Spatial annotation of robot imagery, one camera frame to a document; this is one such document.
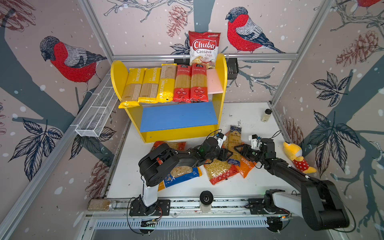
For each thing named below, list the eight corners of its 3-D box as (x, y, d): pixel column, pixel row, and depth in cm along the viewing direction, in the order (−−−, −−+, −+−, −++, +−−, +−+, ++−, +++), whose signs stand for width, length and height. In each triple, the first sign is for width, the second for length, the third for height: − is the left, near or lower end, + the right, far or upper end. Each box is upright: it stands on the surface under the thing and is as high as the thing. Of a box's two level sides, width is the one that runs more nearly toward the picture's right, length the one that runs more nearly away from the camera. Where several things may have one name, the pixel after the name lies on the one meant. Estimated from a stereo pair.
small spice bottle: (261, 122, 111) (266, 113, 104) (259, 117, 114) (264, 108, 107) (268, 122, 111) (273, 113, 104) (266, 117, 114) (271, 108, 107)
